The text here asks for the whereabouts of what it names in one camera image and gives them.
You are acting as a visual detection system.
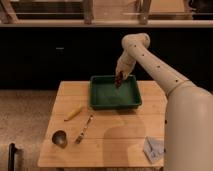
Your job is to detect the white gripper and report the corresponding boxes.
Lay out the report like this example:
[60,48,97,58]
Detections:
[116,51,136,80]

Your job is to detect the dark red grape bunch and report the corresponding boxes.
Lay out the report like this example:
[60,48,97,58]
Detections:
[115,71,123,88]

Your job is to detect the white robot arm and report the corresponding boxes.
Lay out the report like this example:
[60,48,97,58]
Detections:
[115,33,213,171]

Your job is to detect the green plastic tray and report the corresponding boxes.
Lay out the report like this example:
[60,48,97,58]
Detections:
[89,75,142,110]

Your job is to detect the yellow corn cob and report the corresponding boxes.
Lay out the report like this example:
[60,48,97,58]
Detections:
[64,105,83,121]

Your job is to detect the wooden folding table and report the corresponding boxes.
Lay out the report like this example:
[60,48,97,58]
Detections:
[38,81,166,168]

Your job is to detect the grey folded cloth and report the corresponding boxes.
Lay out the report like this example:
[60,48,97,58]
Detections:
[143,137,164,164]

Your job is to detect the small metal cup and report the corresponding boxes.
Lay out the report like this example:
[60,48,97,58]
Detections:
[52,130,67,148]

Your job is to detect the black object on floor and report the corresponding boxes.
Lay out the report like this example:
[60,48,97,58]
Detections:
[8,143,17,171]

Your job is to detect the wooden shelf rail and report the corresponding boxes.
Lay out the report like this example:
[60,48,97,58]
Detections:
[0,0,213,28]

